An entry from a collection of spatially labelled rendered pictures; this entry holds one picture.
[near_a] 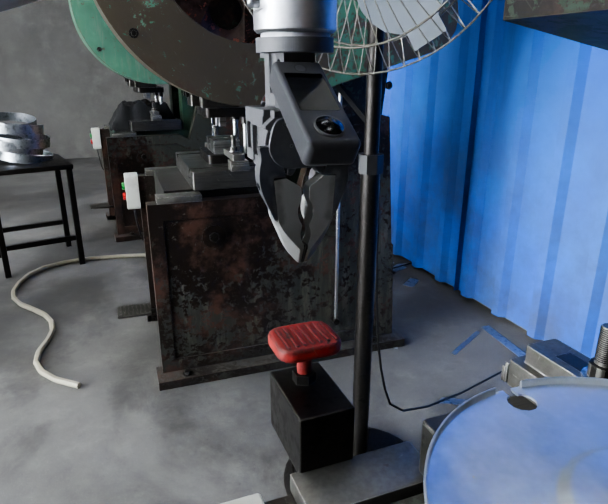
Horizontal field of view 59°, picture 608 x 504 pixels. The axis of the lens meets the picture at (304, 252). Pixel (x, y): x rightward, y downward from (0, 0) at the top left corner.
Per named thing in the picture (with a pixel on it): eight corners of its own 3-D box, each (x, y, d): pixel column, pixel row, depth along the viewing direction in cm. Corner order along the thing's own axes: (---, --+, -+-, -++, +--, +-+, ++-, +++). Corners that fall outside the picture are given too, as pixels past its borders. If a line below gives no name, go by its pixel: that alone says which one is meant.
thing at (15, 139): (4, 279, 273) (-28, 118, 246) (-5, 254, 308) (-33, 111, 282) (87, 263, 293) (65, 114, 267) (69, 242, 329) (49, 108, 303)
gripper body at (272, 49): (312, 159, 59) (312, 40, 55) (346, 173, 51) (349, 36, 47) (244, 163, 56) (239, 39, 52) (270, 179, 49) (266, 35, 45)
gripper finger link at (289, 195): (286, 247, 59) (284, 163, 56) (305, 265, 54) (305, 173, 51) (258, 251, 58) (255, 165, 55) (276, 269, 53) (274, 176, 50)
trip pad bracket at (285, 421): (300, 566, 58) (300, 412, 52) (272, 501, 67) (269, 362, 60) (351, 549, 60) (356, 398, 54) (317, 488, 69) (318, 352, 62)
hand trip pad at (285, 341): (283, 418, 56) (282, 353, 53) (265, 387, 61) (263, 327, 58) (344, 403, 58) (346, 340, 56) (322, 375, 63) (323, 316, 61)
